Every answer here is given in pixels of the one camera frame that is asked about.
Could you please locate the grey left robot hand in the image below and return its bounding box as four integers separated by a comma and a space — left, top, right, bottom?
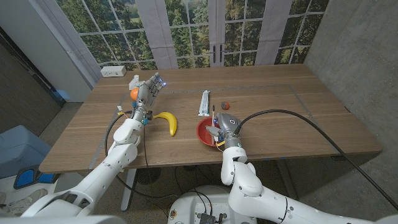
130, 72, 168, 123

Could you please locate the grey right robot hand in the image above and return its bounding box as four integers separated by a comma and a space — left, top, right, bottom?
206, 112, 243, 147

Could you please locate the white green toothpaste tube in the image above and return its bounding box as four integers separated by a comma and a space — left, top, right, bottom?
198, 90, 211, 118

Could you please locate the red bowl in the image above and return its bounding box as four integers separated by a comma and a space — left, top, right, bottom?
196, 116, 222, 147

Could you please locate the yellow banana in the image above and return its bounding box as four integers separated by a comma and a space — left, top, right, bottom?
152, 111, 178, 137

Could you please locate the crumpled white tissue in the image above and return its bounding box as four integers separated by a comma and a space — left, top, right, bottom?
129, 75, 146, 91

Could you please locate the white power strip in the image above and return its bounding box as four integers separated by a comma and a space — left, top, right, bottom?
100, 65, 127, 78

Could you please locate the printed window backdrop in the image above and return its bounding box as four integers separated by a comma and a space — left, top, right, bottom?
55, 0, 330, 71

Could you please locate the black round disc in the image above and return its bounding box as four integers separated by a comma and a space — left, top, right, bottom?
136, 167, 162, 186

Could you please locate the white robot torso base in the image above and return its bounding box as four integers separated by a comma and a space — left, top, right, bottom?
167, 185, 258, 224

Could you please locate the white table leg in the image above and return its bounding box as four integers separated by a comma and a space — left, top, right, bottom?
120, 168, 137, 212

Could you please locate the white partition panel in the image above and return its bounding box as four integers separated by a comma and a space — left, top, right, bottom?
0, 0, 103, 103

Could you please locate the black blue foot pedal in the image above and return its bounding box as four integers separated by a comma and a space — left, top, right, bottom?
13, 164, 62, 190

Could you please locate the white sneaker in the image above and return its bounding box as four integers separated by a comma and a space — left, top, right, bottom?
0, 188, 49, 217

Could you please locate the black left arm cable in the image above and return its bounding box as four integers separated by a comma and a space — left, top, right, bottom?
104, 110, 180, 200

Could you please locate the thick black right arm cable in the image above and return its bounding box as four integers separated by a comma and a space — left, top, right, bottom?
234, 109, 398, 211

